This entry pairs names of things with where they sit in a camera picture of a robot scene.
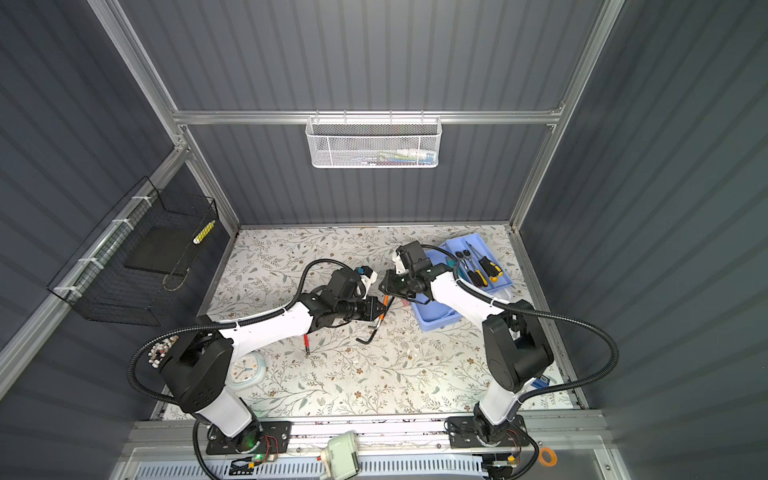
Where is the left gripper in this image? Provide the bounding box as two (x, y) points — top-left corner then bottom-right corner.
(336, 295), (389, 322)

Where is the black yellow screwdriver long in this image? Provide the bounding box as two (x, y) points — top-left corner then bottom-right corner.
(455, 250), (488, 288)

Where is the cup of pencils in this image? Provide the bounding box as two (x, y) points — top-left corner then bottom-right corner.
(147, 335), (179, 369)

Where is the white wire wall basket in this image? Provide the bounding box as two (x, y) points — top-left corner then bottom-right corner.
(305, 117), (443, 169)

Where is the orange pencil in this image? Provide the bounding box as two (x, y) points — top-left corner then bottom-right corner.
(375, 295), (394, 329)

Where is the black wire side basket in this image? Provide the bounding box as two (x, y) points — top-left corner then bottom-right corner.
(48, 178), (219, 327)

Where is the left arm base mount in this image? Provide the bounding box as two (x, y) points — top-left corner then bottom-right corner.
(205, 420), (293, 457)

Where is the blue stapler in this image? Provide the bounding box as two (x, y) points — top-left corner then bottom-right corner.
(530, 375), (552, 389)

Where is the green white device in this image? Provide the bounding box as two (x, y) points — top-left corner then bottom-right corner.
(319, 431), (362, 480)

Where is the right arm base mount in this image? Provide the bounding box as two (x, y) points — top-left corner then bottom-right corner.
(443, 416), (530, 449)

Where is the yellow black screwdriver short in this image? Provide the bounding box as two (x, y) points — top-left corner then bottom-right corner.
(468, 244), (503, 283)

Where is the black hex key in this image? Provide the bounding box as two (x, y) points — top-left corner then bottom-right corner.
(356, 321), (380, 345)

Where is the white blue tool box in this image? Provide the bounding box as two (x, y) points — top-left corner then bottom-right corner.
(409, 232), (515, 333)

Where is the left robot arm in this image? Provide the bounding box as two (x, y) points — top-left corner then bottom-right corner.
(127, 261), (386, 445)

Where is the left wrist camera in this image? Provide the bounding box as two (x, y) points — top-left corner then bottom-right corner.
(356, 266), (378, 289)

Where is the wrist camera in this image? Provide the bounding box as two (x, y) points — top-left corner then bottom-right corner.
(356, 266), (378, 289)
(392, 248), (409, 275)

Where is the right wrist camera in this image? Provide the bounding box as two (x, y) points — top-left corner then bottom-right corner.
(392, 248), (409, 275)

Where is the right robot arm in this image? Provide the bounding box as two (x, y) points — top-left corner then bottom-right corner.
(379, 241), (619, 445)

